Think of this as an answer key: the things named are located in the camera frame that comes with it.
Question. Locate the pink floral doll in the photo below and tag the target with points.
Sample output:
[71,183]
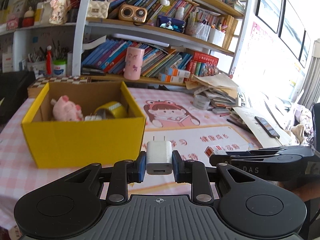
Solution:
[58,7]

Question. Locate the yellow cardboard box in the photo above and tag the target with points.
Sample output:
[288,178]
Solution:
[82,142]

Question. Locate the red slim figurine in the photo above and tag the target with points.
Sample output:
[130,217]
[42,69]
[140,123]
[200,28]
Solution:
[49,60]

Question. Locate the red thick dictionary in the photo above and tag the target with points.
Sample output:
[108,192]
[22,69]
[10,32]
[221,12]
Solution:
[205,57]

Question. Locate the red white small box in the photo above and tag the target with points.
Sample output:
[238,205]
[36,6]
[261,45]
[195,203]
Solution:
[212,151]

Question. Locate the grey curtain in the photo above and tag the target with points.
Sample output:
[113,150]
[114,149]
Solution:
[312,75]

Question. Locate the white jar blue label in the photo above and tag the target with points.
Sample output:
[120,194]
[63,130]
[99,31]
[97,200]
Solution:
[60,68]

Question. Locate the cup of pens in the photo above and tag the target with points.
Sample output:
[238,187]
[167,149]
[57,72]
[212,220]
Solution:
[36,63]

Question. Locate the white bookshelf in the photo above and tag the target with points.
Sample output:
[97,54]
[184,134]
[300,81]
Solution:
[80,30]

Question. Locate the checkered wooden box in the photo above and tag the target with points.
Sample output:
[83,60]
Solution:
[62,80]

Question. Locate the white paper booklet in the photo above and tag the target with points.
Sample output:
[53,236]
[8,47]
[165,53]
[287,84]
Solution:
[247,127]

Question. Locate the grey pencil case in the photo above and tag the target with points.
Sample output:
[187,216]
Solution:
[220,111]

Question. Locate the white quilted handbag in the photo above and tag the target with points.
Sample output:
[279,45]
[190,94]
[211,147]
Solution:
[97,8]

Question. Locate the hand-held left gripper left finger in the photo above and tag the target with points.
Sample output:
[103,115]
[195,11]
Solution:
[141,167]

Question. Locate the orange white carton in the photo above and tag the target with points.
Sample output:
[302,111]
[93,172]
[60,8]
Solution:
[171,78]
[178,72]

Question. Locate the smartphone with lit screen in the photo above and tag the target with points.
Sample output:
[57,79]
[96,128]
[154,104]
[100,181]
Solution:
[171,25]

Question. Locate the white side shelf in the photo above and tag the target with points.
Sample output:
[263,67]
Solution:
[17,45]

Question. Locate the white small bottle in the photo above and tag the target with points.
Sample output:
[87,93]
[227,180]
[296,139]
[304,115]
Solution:
[179,13]

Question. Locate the clear pen holder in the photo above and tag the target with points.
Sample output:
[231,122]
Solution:
[197,28]

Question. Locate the small white charger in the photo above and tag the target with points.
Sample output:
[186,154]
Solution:
[158,158]

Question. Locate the beige plush toy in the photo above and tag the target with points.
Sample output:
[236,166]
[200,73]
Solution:
[300,130]

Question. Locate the alphabet wall poster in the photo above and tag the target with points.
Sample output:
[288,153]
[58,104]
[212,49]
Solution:
[257,37]

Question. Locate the person's dark clothing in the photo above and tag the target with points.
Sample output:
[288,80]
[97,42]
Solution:
[316,125]

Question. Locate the yellow tape roll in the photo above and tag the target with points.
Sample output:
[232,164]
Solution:
[117,110]

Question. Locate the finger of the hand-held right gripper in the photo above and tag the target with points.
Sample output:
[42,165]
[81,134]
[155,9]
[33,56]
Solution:
[270,150]
[250,160]

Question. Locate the black framed picture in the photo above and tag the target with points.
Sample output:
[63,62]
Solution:
[305,48]
[292,25]
[270,2]

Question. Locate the white carton red label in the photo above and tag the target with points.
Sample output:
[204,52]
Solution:
[7,62]

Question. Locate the black smartphone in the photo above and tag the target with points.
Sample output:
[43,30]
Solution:
[266,126]

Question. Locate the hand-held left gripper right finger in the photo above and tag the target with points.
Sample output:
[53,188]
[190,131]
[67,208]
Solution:
[178,167]

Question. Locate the stack of yellow books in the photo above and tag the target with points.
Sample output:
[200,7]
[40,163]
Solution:
[230,33]

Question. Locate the red white doll jar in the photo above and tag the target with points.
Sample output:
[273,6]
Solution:
[28,18]

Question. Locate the pink cylindrical cup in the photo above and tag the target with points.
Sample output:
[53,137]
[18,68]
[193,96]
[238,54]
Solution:
[133,63]

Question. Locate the stack of papers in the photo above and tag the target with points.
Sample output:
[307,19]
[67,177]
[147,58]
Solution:
[212,82]

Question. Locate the pink printed desktop cloth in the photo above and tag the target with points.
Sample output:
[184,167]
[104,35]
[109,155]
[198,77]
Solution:
[15,155]

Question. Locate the white square charger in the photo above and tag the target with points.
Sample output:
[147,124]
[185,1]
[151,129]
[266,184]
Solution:
[91,118]

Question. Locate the colourful candy bundle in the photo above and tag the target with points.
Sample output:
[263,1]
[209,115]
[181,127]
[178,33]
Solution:
[210,70]

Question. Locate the pink plush toy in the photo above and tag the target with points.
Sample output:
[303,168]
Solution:
[66,108]

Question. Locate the black pencil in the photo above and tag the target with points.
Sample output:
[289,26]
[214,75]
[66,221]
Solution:
[237,124]

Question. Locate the white pen holder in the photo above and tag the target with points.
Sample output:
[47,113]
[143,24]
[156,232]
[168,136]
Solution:
[217,37]

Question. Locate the grey tape roll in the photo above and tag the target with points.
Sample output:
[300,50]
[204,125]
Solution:
[202,102]

